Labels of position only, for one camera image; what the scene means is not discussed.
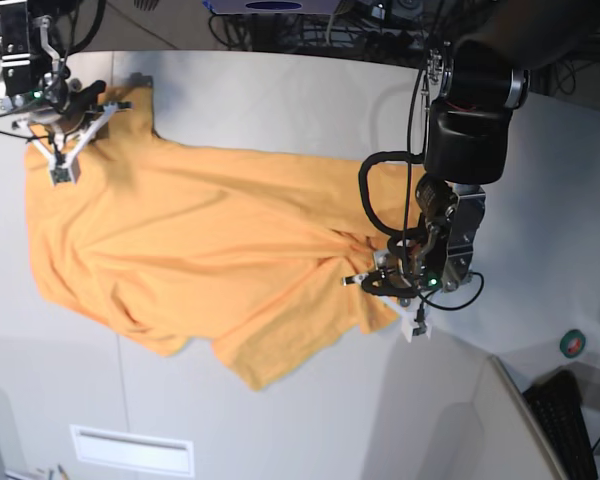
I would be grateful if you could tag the green tape roll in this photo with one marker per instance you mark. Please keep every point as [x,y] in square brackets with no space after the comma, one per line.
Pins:
[572,343]

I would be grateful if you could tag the black keyboard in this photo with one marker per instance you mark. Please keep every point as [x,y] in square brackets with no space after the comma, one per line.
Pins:
[556,406]

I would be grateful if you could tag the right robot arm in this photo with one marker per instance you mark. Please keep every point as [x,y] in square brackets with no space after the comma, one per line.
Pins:
[37,40]

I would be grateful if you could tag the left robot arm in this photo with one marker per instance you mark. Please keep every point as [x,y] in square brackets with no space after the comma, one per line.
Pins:
[483,76]

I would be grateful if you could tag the white partition board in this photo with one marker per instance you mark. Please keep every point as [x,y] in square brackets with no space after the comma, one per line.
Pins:
[513,444]

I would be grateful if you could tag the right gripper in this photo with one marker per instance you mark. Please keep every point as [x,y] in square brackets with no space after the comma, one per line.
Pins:
[57,107]

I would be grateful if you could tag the yellow orange t-shirt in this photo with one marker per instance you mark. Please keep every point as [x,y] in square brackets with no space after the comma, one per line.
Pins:
[165,243]

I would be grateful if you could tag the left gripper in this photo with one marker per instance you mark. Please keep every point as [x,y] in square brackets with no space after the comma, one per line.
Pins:
[406,269]

